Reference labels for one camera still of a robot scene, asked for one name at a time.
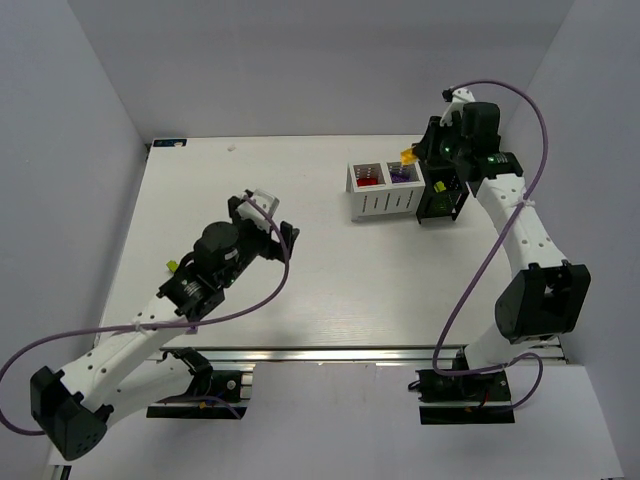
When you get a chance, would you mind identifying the orange yellow lego brick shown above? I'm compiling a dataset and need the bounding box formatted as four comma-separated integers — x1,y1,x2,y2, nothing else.
400,147,418,166

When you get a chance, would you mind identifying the green long lego brick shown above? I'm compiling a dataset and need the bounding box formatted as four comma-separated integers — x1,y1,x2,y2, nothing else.
430,197,456,216

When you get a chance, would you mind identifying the small green lego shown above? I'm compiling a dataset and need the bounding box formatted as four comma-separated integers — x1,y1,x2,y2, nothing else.
166,260,178,273

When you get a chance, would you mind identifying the red lego brick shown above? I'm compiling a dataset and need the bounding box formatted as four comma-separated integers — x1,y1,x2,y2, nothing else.
356,177,383,188

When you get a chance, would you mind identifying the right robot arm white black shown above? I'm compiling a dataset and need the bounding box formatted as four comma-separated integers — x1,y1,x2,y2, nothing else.
422,100,591,377

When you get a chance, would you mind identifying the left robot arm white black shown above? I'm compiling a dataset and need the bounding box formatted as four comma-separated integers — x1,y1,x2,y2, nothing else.
30,214,300,461

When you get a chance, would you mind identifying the black double bin container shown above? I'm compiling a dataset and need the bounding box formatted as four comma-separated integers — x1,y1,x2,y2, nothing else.
416,161,469,223

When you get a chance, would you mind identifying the white double bin container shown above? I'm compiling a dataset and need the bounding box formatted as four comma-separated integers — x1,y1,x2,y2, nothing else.
346,161,425,222

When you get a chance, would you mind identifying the blue label left corner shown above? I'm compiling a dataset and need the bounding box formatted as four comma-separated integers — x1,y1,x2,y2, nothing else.
152,138,187,148

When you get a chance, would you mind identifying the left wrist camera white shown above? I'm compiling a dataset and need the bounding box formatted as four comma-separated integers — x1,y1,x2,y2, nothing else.
228,189,280,233

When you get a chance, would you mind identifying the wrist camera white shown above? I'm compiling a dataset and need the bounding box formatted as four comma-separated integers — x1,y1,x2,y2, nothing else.
440,87,475,126
228,189,280,233

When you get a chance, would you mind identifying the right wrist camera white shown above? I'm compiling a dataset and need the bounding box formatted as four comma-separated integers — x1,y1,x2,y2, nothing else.
440,87,475,126

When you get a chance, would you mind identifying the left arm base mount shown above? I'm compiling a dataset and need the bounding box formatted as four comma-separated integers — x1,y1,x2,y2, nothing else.
146,348,253,420

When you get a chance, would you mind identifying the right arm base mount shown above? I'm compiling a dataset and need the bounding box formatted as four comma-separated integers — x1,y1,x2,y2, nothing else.
407,369,515,426

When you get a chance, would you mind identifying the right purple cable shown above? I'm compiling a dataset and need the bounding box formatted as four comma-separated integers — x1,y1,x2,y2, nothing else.
432,79,550,412

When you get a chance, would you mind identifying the purple cable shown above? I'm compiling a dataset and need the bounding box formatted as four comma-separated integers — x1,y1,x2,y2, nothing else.
0,199,292,437
432,79,550,412

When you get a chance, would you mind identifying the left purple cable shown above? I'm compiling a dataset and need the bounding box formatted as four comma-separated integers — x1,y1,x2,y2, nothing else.
0,199,292,437

